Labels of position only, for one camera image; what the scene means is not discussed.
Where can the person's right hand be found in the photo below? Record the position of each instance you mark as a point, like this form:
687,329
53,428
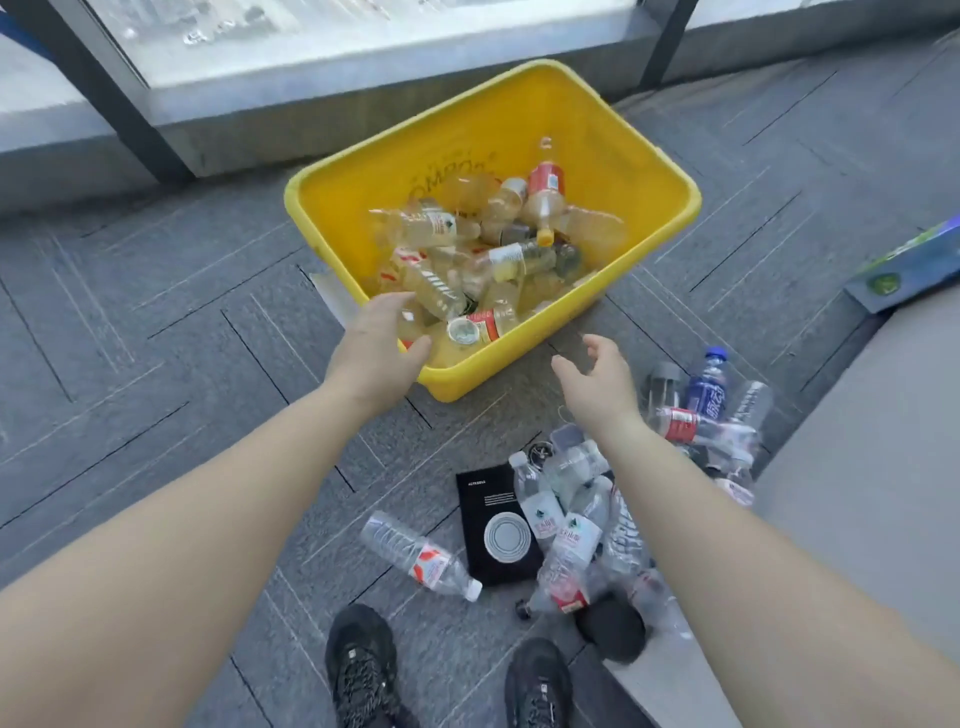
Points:
604,397

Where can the person's left hand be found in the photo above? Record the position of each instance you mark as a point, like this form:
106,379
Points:
375,360

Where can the small clear round jar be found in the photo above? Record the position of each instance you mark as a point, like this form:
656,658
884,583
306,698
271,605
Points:
540,452

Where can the cluster of discarded bottles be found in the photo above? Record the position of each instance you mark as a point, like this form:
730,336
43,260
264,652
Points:
465,255

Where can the bag of bottles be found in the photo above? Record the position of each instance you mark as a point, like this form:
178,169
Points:
570,540

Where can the black notebook white circle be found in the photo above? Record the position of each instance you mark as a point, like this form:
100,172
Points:
487,555

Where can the red label plastic bottle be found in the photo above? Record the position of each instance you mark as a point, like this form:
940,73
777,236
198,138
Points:
420,559

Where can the black mesh pen holder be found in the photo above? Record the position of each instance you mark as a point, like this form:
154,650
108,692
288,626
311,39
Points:
611,626

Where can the yellow plastic bin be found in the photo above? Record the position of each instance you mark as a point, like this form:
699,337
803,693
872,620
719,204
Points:
600,150

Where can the person's left forearm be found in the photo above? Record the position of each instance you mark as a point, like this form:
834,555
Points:
150,585

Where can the person's right forearm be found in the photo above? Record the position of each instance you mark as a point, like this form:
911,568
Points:
750,600

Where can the person's right black shoe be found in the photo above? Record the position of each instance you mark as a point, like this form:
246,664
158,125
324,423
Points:
538,690

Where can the person's black shoe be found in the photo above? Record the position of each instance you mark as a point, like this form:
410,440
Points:
538,690
360,667

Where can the person's left black shoe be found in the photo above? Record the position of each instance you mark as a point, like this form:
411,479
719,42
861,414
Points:
360,667

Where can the blue green flat box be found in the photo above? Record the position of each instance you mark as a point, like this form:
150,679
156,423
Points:
907,270

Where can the dark metal window frame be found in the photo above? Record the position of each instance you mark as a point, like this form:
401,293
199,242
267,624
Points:
112,97

